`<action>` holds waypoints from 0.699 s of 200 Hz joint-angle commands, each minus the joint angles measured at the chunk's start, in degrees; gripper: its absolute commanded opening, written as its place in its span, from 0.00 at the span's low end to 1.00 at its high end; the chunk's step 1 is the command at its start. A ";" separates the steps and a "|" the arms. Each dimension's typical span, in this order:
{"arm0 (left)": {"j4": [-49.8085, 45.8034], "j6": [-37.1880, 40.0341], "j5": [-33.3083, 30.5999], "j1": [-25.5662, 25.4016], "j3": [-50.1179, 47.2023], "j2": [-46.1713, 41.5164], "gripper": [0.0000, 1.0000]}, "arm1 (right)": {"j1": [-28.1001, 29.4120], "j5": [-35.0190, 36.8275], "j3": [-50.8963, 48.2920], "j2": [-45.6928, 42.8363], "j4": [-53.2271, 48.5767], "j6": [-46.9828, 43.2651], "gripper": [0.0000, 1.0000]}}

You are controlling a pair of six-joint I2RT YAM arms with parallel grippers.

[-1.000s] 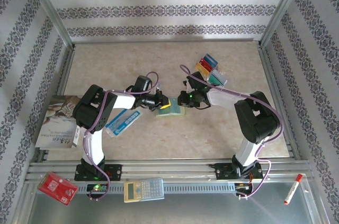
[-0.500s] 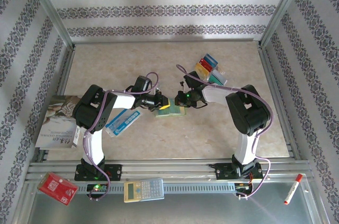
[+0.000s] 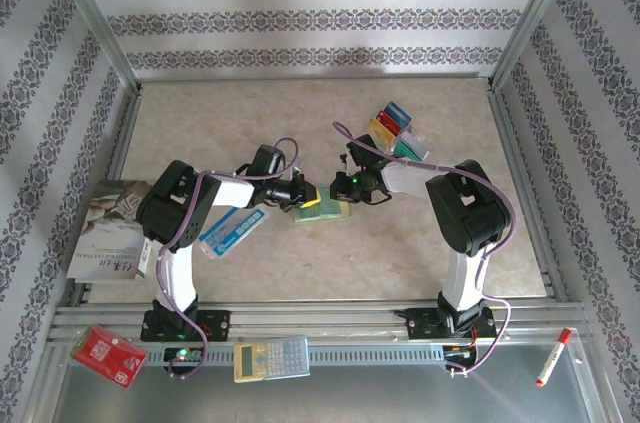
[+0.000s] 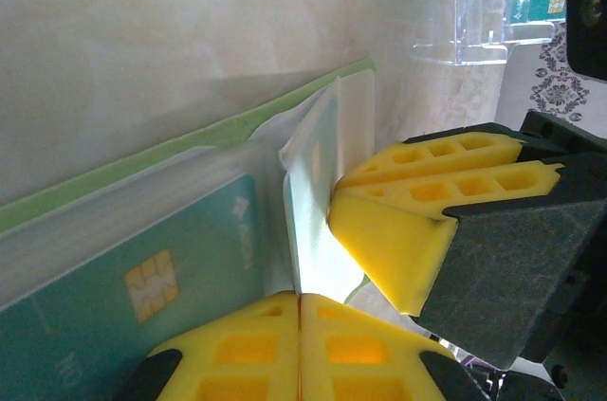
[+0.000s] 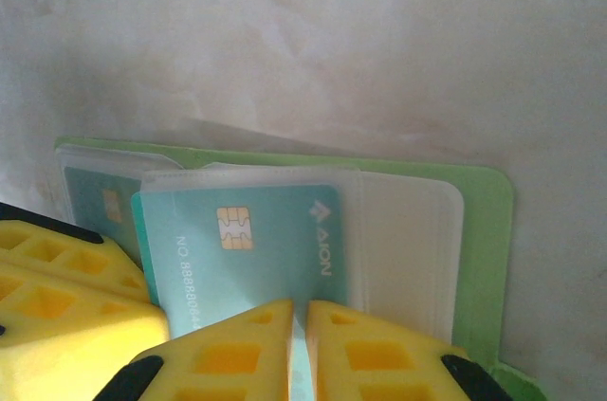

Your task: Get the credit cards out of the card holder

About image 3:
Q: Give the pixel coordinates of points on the magazine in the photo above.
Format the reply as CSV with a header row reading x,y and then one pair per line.
x,y
107,243

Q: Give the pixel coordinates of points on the red box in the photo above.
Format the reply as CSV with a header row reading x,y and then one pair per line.
x,y
107,355

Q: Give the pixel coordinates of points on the teal card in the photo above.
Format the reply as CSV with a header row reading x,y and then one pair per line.
x,y
331,208
405,152

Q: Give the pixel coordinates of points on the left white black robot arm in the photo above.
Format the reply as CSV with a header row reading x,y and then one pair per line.
x,y
177,273

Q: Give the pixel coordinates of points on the small black controller board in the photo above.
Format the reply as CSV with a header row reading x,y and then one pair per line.
x,y
182,355
460,354

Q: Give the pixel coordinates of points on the grey card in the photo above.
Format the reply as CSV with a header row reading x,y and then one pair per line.
x,y
416,145

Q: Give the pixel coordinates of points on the clear acrylic card stand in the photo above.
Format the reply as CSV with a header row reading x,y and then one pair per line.
x,y
400,140

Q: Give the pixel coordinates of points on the blue white packet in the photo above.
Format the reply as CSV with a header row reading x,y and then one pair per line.
x,y
232,233

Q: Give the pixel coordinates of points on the white marker red cap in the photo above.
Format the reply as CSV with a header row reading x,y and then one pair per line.
x,y
552,355

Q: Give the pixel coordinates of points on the blue card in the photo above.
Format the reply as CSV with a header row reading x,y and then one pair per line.
x,y
397,112

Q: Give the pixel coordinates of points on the aluminium mounting rail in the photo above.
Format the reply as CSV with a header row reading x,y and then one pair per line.
x,y
325,315

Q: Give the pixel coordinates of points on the aluminium frame post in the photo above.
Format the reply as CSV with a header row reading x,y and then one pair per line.
x,y
535,13
90,13

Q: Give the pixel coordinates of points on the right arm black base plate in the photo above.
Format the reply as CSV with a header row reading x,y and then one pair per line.
x,y
422,323

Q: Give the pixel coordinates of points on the beige grey calculator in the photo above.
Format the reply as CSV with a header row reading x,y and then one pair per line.
x,y
272,358

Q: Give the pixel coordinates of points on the aluminium rear rail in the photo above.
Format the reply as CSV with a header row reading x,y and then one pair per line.
x,y
300,79

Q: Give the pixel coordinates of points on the green card holder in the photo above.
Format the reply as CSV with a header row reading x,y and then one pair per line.
x,y
320,218

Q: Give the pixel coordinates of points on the red card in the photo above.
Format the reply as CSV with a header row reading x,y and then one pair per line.
x,y
390,121

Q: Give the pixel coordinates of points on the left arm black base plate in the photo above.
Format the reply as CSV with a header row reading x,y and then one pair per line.
x,y
215,325

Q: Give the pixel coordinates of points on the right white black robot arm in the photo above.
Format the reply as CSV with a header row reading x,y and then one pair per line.
x,y
462,273

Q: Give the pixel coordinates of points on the aluminium side rail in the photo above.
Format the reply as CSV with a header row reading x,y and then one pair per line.
x,y
125,143
525,193

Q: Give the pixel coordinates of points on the metal sheet shelf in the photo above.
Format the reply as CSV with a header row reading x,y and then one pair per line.
x,y
350,398

